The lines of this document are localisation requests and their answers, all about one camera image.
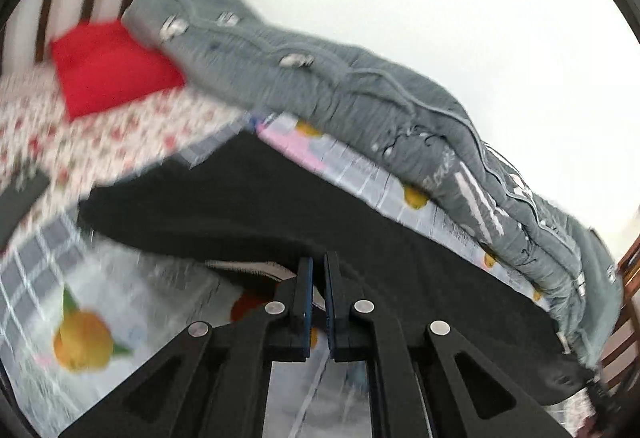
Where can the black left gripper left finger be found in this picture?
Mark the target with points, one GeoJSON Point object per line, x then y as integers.
{"type": "Point", "coordinates": [210, 382]}

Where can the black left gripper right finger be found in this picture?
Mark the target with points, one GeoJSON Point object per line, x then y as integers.
{"type": "Point", "coordinates": [429, 381]}

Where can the black pants with white stripe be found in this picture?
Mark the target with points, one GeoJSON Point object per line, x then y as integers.
{"type": "Point", "coordinates": [248, 203]}

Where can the brown wooden footboard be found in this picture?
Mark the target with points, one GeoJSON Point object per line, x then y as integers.
{"type": "Point", "coordinates": [621, 356]}

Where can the red floral bed sheet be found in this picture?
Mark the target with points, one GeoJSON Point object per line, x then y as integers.
{"type": "Point", "coordinates": [76, 154]}

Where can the red pillow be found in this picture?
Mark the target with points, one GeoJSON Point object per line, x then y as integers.
{"type": "Point", "coordinates": [101, 67]}

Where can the grey quilted blanket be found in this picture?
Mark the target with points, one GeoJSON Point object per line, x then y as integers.
{"type": "Point", "coordinates": [407, 124]}

